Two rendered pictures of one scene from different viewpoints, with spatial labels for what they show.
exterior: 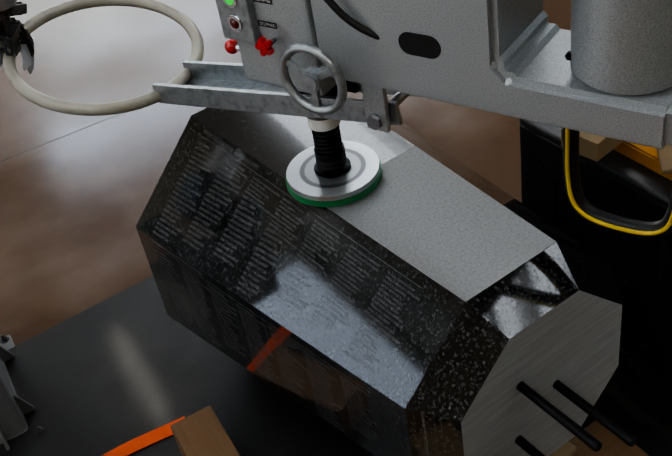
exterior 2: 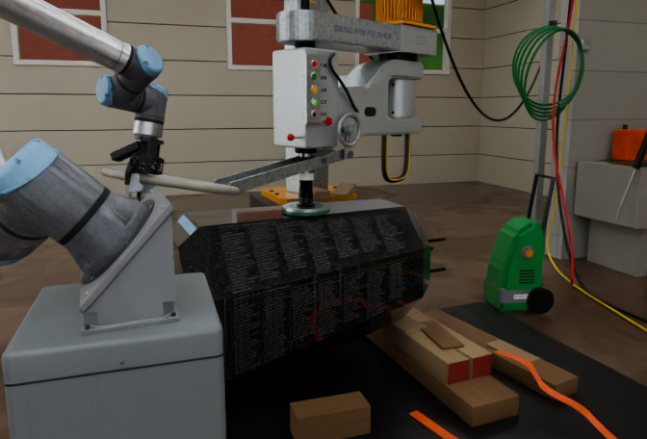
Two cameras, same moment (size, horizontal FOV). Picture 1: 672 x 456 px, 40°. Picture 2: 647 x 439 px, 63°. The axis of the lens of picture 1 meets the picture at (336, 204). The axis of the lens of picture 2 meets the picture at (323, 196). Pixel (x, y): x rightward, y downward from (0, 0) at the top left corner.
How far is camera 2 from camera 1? 285 cm
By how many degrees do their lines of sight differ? 80
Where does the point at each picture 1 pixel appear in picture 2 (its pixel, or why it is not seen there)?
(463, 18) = (382, 97)
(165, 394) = not seen: outside the picture
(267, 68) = (318, 138)
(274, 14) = (325, 108)
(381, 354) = (400, 240)
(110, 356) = not seen: outside the picture
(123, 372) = not seen: outside the picture
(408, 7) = (368, 96)
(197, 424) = (303, 407)
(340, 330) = (379, 245)
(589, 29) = (406, 96)
